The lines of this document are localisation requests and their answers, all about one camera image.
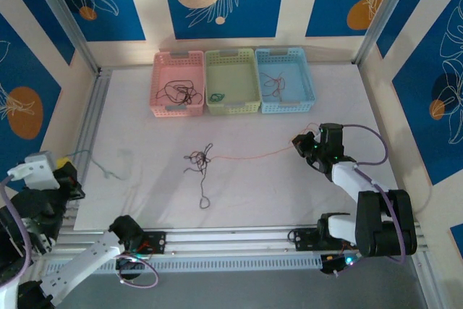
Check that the white table mat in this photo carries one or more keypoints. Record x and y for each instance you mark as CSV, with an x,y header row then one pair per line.
x,y
253,193

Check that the aluminium mounting rail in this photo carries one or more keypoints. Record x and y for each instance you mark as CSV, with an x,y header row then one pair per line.
x,y
235,240

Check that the aluminium frame post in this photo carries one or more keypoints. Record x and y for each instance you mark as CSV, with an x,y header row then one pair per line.
x,y
69,23

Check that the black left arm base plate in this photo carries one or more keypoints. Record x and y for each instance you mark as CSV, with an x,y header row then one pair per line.
x,y
155,242

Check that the blue plastic basket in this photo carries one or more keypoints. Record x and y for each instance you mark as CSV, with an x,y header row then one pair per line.
x,y
296,70

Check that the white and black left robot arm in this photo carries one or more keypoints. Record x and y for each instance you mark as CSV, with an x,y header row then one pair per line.
x,y
90,254

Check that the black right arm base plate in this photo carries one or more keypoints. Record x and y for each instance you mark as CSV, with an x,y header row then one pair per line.
x,y
302,238

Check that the aluminium side rail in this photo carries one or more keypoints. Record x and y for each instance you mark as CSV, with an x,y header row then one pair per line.
x,y
96,106

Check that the pink plastic basket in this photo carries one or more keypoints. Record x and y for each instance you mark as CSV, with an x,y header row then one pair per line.
x,y
177,70

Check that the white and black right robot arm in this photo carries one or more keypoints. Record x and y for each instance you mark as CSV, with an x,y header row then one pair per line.
x,y
354,180

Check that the green plastic basket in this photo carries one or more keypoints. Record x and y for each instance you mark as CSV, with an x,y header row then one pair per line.
x,y
231,77

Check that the clear plastic rod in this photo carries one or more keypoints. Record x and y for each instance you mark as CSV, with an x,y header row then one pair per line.
x,y
384,12

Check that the black controller box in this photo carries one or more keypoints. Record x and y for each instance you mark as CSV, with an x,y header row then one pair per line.
x,y
338,263
132,263

